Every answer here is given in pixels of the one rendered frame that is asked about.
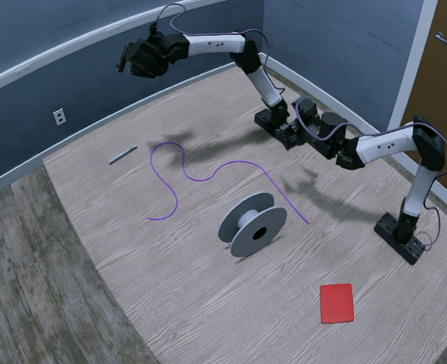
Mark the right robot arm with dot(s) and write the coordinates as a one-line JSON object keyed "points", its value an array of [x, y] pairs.
{"points": [[243, 51]]}

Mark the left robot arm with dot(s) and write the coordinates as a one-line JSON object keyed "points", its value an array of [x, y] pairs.
{"points": [[354, 153]]}

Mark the grey cable reel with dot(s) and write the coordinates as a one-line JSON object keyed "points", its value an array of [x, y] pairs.
{"points": [[251, 224]]}

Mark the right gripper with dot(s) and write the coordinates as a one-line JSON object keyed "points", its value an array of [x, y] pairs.
{"points": [[134, 70]]}

